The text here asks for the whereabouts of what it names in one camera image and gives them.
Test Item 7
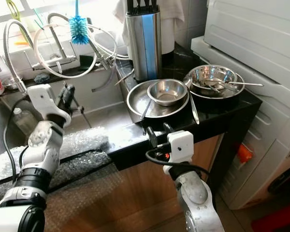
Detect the small deep steel bowl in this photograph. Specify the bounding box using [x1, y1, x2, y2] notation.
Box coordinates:
[147, 78, 188, 107]

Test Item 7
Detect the dark scouring pad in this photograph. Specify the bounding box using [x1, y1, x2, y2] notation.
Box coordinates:
[33, 72, 52, 86]

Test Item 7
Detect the steel gooseneck mixer tap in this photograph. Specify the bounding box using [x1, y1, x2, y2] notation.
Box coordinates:
[33, 12, 115, 72]

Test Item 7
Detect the steel table spoon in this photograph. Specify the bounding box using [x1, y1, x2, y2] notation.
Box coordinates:
[188, 92, 201, 126]

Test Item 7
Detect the stainless steel sink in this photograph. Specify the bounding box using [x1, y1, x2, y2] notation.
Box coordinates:
[0, 69, 138, 165]

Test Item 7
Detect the clear plastic bottle white cap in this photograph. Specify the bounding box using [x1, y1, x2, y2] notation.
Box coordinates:
[12, 107, 40, 137]

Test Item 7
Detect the brown wood sink cabinet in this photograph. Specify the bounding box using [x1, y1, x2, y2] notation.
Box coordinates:
[0, 134, 224, 232]

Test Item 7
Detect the tiny steel bowl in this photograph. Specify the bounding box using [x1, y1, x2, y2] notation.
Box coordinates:
[2, 76, 20, 91]

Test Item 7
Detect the blue bottle brush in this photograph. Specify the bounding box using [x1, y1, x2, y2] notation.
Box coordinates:
[69, 0, 90, 45]

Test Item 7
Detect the flexible steel spring faucet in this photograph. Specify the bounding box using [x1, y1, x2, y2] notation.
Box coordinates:
[3, 18, 29, 94]

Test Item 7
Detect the orange plastic object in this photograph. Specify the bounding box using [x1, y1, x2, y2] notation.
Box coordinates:
[236, 143, 254, 165]

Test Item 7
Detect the steel plate under large bowl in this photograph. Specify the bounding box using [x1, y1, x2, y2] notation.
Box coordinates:
[183, 70, 246, 100]

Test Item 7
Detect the steel knife block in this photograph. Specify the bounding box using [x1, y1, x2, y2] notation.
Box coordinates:
[125, 0, 163, 82]

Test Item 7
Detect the thin clear bubble wrap sheet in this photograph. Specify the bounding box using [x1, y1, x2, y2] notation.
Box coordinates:
[53, 162, 119, 228]

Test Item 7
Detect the long steel spoon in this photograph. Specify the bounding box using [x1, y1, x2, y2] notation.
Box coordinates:
[226, 80, 264, 88]

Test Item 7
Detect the green plastic utensil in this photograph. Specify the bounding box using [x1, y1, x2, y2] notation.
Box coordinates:
[5, 0, 22, 21]

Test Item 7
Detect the white hanging towel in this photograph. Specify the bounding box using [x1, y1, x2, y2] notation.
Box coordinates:
[112, 0, 186, 55]

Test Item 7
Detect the white washing machine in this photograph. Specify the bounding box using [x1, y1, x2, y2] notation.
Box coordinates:
[190, 0, 290, 211]

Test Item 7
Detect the red floor item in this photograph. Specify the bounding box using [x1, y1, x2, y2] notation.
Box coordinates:
[250, 214, 290, 232]

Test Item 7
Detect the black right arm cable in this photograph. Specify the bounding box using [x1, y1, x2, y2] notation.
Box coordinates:
[145, 142, 211, 177]

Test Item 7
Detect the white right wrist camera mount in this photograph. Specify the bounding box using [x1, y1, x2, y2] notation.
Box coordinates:
[162, 129, 195, 176]

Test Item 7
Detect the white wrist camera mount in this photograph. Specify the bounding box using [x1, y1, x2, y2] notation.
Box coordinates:
[26, 83, 73, 128]
[162, 129, 195, 176]

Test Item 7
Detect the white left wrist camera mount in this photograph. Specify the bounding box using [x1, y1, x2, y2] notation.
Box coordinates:
[26, 83, 73, 128]

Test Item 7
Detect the grey drain hose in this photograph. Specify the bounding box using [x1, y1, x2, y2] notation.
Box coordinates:
[89, 65, 114, 93]

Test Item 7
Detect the white water hose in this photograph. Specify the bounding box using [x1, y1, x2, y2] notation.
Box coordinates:
[32, 22, 129, 80]

